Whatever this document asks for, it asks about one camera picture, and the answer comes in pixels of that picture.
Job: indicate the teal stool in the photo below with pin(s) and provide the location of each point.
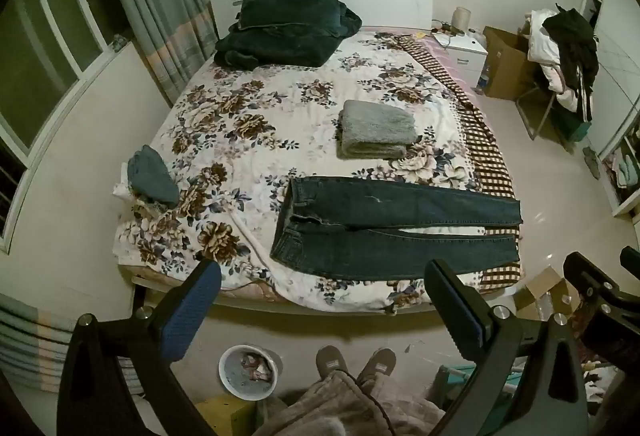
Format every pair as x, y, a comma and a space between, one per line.
457, 381

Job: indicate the metal frame chair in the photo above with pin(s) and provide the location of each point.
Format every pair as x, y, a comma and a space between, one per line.
542, 113

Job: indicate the yellow box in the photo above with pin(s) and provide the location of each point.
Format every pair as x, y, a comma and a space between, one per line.
225, 416

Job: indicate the white paper roll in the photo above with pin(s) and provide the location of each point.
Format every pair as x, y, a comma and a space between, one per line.
461, 19

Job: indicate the small open cardboard box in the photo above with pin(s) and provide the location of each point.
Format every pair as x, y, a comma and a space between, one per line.
547, 288

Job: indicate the white framed window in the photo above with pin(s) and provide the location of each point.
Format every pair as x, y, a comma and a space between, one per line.
55, 35

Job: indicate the dark green plush blanket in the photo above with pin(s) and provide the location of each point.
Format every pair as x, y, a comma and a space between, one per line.
280, 30

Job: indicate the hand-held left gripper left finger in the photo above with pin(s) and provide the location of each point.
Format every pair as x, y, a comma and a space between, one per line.
192, 311

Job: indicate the folded teal cloth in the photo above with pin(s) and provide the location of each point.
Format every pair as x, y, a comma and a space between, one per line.
150, 176

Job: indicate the white wardrobe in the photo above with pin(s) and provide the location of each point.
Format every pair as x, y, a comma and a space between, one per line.
617, 65

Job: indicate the clear plastic bottle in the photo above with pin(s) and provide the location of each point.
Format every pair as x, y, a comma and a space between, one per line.
482, 80

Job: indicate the white waste bucket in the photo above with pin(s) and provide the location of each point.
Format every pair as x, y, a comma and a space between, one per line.
247, 373

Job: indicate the bed with floral sheet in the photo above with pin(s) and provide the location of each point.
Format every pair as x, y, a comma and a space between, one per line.
260, 115

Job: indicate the black garment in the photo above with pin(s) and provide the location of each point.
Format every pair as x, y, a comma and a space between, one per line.
575, 40

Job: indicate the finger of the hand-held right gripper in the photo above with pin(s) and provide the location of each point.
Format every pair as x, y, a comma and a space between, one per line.
631, 258
587, 273

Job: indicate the large open cardboard box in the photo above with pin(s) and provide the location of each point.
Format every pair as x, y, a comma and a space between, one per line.
507, 65

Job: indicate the white nightstand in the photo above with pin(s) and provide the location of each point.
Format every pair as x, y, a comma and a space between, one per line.
467, 53

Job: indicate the dark blue denim pants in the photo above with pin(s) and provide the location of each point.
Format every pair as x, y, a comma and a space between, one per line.
400, 208

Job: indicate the white bed headboard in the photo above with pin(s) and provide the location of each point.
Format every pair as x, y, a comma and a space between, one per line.
390, 3

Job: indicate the grey slipper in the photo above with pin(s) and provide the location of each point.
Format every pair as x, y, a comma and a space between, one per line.
377, 363
331, 361

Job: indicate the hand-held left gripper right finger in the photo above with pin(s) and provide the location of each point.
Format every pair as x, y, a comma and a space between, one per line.
460, 316

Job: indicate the pile of white clothes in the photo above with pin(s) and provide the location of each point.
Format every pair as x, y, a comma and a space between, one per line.
542, 45

